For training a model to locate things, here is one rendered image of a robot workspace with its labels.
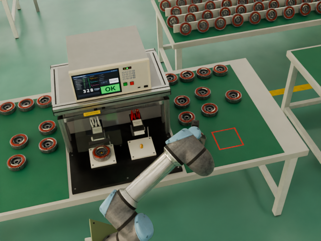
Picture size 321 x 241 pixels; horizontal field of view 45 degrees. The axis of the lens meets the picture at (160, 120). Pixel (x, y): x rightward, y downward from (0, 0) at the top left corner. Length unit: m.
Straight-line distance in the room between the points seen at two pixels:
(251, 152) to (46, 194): 1.23
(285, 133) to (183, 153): 1.03
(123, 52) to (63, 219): 1.46
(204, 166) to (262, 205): 1.45
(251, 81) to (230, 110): 0.37
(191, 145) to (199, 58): 2.83
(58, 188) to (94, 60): 0.75
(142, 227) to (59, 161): 0.90
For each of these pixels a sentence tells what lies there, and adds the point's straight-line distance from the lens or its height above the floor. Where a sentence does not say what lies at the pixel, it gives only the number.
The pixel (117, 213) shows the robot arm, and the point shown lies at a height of 1.08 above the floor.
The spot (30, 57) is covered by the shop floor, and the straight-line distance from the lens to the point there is 4.86.
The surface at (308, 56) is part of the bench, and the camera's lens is 3.29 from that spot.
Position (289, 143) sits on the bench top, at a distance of 2.53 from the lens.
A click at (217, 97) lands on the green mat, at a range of 2.77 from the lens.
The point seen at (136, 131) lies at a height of 0.88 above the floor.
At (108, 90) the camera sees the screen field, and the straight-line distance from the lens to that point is 2.22.
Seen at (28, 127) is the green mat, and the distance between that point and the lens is 2.74.
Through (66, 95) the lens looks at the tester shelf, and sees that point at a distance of 2.32.
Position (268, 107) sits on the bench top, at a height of 0.75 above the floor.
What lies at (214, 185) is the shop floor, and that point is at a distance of 3.18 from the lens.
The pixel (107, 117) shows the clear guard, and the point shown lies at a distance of 2.19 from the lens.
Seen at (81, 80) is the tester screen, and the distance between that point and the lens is 2.16.
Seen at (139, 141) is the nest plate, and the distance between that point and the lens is 2.43.
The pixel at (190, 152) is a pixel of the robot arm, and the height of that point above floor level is 1.27.
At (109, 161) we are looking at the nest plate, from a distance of 2.34.
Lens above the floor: 2.54
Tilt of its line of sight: 44 degrees down
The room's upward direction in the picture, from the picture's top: 4 degrees counter-clockwise
